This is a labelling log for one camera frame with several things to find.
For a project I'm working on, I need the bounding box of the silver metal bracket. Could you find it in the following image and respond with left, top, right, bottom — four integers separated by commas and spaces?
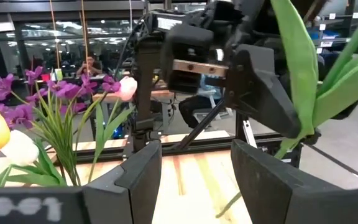
242, 119, 258, 147

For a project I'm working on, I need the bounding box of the orange artificial tulip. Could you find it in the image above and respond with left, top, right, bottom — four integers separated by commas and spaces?
215, 0, 358, 219

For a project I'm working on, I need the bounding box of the black aluminium rig frame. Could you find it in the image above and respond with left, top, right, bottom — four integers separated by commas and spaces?
51, 99, 358, 187

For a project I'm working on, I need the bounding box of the purple artificial flower bunch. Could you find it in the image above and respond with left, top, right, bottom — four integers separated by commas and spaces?
0, 65, 122, 187

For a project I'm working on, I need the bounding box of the yellow hanging cable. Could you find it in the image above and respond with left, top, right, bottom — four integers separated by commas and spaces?
48, 0, 58, 74
80, 0, 90, 77

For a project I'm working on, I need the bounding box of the person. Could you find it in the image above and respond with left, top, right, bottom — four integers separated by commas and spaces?
178, 74, 229, 129
75, 52, 104, 77

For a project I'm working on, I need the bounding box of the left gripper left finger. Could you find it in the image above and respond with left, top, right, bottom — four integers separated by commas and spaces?
0, 139, 163, 224

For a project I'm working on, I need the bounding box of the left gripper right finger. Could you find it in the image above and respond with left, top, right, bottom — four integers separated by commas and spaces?
230, 139, 358, 224

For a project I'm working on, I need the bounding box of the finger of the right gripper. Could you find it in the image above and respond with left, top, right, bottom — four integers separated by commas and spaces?
301, 98, 358, 146
224, 43, 301, 140

